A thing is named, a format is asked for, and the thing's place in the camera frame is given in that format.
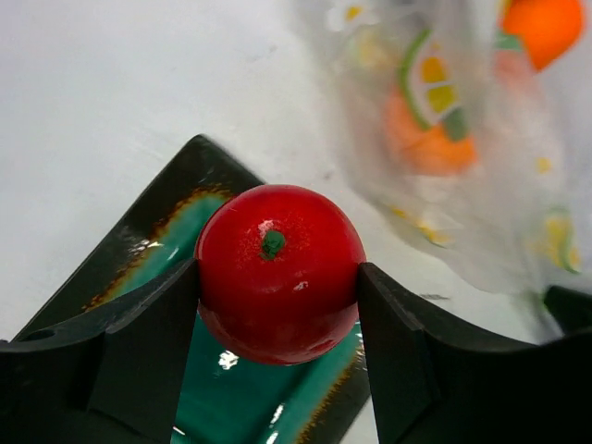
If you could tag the bright red fake apple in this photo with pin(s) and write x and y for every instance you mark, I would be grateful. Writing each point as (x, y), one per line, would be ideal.
(278, 267)

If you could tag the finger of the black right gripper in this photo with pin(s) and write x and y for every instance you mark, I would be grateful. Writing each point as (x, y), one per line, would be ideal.
(571, 309)

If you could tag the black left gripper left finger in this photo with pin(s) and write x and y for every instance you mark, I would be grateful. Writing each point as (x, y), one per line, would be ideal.
(112, 375)

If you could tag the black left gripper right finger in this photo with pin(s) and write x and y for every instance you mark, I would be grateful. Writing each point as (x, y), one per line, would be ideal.
(435, 378)

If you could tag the orange fake fruit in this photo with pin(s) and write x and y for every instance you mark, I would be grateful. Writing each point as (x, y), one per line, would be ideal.
(546, 28)
(425, 151)

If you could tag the printed clear plastic bag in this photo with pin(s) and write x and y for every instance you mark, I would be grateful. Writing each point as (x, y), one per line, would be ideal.
(469, 126)

